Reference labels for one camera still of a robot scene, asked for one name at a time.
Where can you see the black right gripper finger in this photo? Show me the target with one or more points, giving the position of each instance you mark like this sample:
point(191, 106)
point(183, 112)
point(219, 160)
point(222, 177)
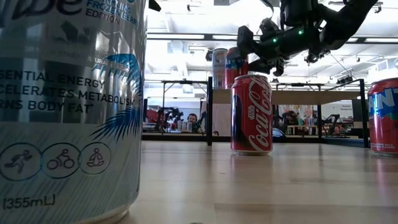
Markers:
point(264, 67)
point(245, 39)

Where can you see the red Fanta can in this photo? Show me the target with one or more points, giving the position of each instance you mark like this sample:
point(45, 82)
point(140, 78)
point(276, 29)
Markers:
point(385, 118)
point(234, 74)

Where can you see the Star Wars Coca-Cola can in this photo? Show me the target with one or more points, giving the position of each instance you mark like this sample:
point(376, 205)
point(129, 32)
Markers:
point(251, 118)

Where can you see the silver blue Celsius can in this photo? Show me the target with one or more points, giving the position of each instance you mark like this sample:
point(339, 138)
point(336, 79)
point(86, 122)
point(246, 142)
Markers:
point(62, 124)

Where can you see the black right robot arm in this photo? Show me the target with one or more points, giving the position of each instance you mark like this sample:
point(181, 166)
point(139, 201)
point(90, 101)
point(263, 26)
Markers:
point(345, 18)

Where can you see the background black robot arm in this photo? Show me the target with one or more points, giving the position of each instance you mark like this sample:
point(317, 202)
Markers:
point(332, 119)

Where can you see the wooden shelf with black legs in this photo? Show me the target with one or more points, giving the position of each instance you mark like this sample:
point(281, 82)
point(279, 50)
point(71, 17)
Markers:
point(311, 97)

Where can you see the black ceiling spotlight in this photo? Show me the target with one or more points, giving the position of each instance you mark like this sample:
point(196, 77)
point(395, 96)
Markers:
point(210, 55)
point(343, 80)
point(312, 57)

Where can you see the black metal background table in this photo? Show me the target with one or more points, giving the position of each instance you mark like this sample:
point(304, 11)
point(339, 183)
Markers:
point(183, 81)

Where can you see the person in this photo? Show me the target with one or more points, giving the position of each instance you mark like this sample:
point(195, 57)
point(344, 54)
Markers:
point(192, 119)

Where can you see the colourful wall poster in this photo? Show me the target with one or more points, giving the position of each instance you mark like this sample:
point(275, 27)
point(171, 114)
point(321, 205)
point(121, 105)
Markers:
point(298, 113)

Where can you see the white wall sign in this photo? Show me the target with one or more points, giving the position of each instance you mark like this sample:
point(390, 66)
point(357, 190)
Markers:
point(337, 108)

